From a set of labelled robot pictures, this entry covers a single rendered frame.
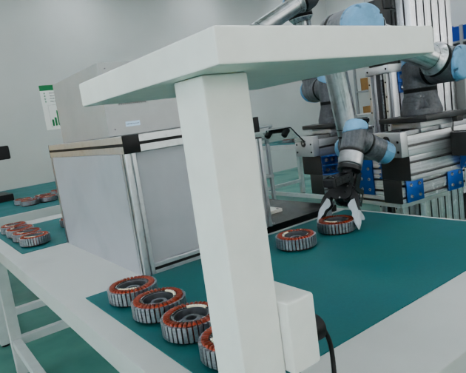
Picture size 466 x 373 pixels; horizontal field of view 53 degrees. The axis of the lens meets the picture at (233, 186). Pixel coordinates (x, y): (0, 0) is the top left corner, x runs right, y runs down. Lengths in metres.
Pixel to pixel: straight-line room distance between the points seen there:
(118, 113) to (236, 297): 0.90
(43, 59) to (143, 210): 5.86
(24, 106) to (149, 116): 5.50
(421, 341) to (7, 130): 6.30
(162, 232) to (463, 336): 0.76
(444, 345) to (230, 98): 0.50
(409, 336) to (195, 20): 7.57
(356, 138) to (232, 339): 1.03
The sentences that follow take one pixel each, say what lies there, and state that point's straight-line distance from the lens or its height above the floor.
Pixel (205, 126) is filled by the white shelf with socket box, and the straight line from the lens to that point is 0.49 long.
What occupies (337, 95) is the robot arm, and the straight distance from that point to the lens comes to 1.63.
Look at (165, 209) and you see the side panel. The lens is 1.26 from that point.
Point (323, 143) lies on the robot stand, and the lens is 2.14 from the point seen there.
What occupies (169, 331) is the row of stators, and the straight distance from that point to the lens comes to 0.85.
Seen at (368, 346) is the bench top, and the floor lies 0.75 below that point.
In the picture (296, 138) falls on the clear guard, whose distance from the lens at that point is 1.65.
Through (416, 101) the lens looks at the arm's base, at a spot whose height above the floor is 1.09.
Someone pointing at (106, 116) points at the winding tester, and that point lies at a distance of 1.33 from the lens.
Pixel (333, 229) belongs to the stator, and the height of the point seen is 0.77.
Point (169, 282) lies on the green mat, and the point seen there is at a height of 0.75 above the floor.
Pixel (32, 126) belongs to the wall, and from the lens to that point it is 6.82.
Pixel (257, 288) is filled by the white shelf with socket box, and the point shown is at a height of 0.93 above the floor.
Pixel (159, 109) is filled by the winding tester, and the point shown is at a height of 1.18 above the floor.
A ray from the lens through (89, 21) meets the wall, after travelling 7.31.
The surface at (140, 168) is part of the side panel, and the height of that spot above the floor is 1.03.
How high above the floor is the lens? 1.12
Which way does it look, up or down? 8 degrees down
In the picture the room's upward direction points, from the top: 8 degrees counter-clockwise
